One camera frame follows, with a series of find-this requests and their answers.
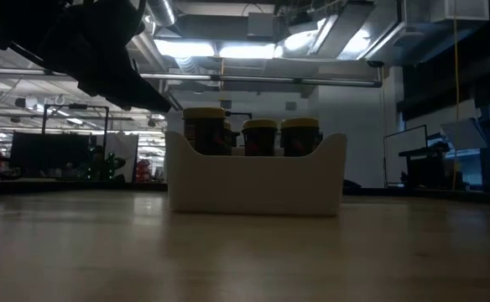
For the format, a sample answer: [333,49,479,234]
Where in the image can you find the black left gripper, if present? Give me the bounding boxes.
[39,0,173,113]

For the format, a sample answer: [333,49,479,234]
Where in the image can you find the white hanging sheet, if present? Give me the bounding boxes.
[106,133,139,181]

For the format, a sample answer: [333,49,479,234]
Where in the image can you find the bright ceiling light panel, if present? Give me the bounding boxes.
[276,18,328,59]
[218,43,278,60]
[152,39,216,58]

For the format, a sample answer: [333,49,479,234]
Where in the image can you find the red storage bins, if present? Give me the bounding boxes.
[135,158,153,182]

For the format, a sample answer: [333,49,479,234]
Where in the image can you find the black robot with green lights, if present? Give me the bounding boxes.
[79,144,127,181]

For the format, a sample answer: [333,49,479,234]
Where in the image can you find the large black screen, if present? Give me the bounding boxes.
[9,132,91,177]

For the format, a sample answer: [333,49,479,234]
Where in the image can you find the grey horizontal metal bar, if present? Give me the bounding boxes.
[0,66,383,88]

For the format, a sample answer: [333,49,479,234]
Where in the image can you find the white plastic bin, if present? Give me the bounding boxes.
[164,131,348,217]

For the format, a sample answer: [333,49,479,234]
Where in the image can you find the grey ceiling junction box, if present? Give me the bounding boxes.
[247,12,278,39]

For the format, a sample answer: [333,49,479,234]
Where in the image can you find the black desk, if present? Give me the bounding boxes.
[398,142,464,190]

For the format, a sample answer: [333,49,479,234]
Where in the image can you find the grey tilted panel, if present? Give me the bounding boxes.
[440,117,489,152]

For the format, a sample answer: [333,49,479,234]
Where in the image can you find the white ceiling unit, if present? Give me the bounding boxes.
[429,0,490,23]

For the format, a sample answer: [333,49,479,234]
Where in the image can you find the grey rectangular air duct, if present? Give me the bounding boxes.
[307,0,408,64]

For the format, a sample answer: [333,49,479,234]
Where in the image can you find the black frame clamp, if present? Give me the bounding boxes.
[340,179,362,195]

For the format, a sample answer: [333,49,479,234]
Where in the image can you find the white board black frame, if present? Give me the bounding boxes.
[383,124,429,185]

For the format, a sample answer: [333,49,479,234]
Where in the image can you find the yellow hanging cable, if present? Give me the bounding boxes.
[450,0,461,190]

